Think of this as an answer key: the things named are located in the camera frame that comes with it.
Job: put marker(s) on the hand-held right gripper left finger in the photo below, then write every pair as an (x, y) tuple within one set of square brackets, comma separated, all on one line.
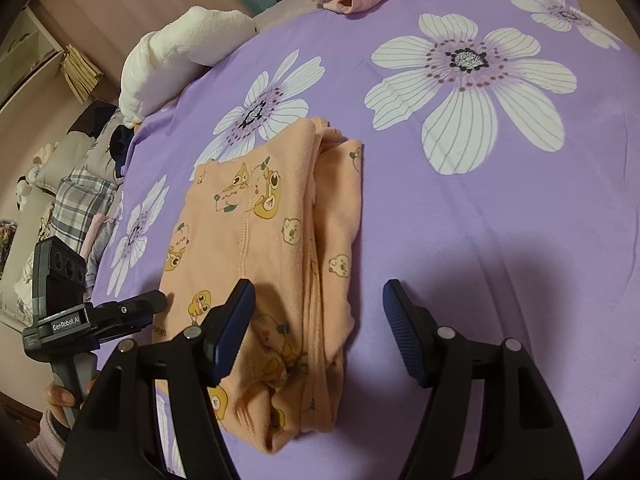
[(230, 340)]

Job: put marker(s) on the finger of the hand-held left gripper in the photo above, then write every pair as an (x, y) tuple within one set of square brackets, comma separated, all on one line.
[(125, 331), (135, 305)]

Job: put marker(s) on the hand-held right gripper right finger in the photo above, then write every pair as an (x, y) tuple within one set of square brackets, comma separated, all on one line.
[(405, 330)]

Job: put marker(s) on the orange cartoon print clothes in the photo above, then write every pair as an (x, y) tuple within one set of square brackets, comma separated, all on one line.
[(280, 260)]

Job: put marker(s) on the person's left forearm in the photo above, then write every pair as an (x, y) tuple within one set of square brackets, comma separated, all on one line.
[(52, 435)]

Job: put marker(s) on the person's left hand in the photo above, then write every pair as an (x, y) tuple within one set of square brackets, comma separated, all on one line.
[(56, 397)]

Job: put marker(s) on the white printed cushion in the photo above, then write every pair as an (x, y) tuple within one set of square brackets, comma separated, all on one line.
[(22, 270)]

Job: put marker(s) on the pink cloth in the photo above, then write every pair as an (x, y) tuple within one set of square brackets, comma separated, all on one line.
[(96, 235)]

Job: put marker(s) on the multicoloured floral cushion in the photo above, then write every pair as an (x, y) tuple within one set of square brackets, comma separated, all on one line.
[(7, 240)]

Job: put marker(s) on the white plush toy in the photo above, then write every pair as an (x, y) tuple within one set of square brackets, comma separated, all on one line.
[(22, 191)]

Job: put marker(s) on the purple floral bed sheet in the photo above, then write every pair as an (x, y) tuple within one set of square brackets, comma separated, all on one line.
[(500, 260)]

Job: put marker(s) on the grey pillow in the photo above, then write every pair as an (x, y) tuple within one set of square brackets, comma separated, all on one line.
[(65, 155)]

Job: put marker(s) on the dark navy cloth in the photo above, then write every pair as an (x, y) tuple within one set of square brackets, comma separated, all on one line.
[(120, 145)]

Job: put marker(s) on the dark brown cushion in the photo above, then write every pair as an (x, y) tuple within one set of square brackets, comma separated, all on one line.
[(95, 120)]

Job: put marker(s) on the straw bundle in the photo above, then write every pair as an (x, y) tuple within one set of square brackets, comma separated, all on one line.
[(82, 72)]

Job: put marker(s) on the white shelf cabinet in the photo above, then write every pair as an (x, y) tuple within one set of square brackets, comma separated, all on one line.
[(25, 45)]

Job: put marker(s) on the white plush blanket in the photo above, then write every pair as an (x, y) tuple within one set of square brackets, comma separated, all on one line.
[(175, 50)]

